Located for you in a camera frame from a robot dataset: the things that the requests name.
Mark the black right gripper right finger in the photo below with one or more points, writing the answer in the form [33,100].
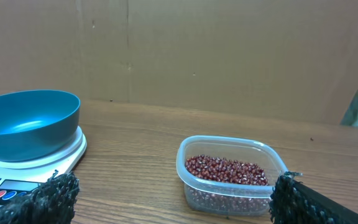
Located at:
[292,202]

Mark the teal blue bowl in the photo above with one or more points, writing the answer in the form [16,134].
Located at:
[35,123]

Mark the white digital kitchen scale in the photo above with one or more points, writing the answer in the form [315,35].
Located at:
[20,178]

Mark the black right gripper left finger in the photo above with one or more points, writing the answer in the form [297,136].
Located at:
[52,202]

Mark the clear plastic container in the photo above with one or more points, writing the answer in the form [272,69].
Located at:
[244,150]

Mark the red beans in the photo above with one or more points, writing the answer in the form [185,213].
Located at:
[228,172]

